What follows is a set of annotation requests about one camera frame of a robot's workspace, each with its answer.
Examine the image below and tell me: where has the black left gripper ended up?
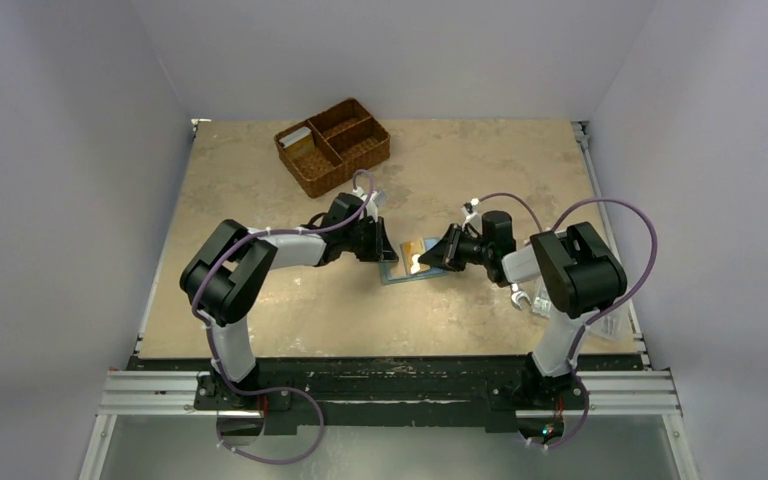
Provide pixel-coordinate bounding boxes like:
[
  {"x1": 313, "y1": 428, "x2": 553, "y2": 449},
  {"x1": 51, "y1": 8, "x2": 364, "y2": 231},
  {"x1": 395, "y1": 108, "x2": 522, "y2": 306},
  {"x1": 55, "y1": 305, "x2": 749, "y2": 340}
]
[{"x1": 341, "y1": 217, "x2": 397, "y2": 263}]

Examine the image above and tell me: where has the teal card holder wallet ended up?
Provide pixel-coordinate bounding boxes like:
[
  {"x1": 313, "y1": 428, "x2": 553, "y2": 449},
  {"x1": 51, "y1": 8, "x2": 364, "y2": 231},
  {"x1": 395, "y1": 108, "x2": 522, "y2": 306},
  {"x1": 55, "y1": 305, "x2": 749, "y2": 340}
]
[{"x1": 379, "y1": 237, "x2": 447, "y2": 285}]

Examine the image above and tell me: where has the gold credit card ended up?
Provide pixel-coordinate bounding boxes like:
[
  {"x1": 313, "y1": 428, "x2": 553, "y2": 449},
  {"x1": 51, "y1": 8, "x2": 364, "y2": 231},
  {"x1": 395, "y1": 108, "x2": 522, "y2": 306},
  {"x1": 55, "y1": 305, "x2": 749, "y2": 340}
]
[{"x1": 401, "y1": 238, "x2": 429, "y2": 276}]

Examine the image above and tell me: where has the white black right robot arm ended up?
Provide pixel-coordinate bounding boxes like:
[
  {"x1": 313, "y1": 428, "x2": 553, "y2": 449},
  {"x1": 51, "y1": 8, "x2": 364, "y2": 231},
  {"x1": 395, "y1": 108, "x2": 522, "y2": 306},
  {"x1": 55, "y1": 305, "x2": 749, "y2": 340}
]
[{"x1": 417, "y1": 210, "x2": 628, "y2": 407}]

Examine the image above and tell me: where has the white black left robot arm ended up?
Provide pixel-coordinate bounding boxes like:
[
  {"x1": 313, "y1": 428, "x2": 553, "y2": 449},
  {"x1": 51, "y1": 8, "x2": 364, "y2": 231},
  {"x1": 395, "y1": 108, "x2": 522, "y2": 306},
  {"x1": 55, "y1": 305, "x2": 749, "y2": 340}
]
[{"x1": 179, "y1": 187, "x2": 399, "y2": 409}]

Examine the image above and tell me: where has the silver wrench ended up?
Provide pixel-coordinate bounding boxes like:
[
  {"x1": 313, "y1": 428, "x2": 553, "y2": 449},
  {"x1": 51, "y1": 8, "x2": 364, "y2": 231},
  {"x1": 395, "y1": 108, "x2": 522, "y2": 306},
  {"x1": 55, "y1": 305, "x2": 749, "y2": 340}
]
[{"x1": 510, "y1": 284, "x2": 532, "y2": 310}]

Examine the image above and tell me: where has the brown woven divided basket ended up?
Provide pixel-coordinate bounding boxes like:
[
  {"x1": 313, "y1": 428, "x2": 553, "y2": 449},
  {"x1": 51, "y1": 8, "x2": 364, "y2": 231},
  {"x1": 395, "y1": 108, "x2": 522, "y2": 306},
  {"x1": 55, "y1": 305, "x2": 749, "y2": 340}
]
[{"x1": 274, "y1": 98, "x2": 391, "y2": 198}]

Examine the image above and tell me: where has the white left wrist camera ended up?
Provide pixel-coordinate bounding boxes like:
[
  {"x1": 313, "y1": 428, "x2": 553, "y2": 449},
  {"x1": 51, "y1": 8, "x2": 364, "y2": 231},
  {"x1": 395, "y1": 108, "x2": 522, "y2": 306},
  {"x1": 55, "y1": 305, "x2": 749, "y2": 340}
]
[{"x1": 352, "y1": 187, "x2": 387, "y2": 222}]

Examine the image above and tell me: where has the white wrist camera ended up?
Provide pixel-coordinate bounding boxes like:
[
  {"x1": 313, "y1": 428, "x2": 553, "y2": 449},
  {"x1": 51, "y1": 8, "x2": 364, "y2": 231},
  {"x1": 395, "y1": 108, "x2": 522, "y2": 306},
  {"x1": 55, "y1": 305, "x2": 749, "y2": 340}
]
[
  {"x1": 461, "y1": 198, "x2": 480, "y2": 230},
  {"x1": 352, "y1": 187, "x2": 387, "y2": 222}
]

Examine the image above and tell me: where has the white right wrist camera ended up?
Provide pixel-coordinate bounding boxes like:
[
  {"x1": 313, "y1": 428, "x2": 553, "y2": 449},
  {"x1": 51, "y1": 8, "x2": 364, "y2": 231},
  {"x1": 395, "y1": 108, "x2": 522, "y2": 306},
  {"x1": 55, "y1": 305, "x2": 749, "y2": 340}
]
[{"x1": 461, "y1": 198, "x2": 480, "y2": 230}]

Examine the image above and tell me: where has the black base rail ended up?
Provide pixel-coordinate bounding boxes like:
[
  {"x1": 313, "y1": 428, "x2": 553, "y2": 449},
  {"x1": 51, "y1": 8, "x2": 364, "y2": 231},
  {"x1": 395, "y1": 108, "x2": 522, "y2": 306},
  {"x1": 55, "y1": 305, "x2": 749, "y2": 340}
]
[{"x1": 125, "y1": 355, "x2": 647, "y2": 435}]

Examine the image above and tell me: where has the aluminium frame rail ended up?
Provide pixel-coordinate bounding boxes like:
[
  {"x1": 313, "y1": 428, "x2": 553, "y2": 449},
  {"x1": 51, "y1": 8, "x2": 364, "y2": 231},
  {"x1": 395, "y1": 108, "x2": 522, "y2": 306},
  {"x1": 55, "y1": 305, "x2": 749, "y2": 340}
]
[{"x1": 77, "y1": 369, "x2": 203, "y2": 480}]

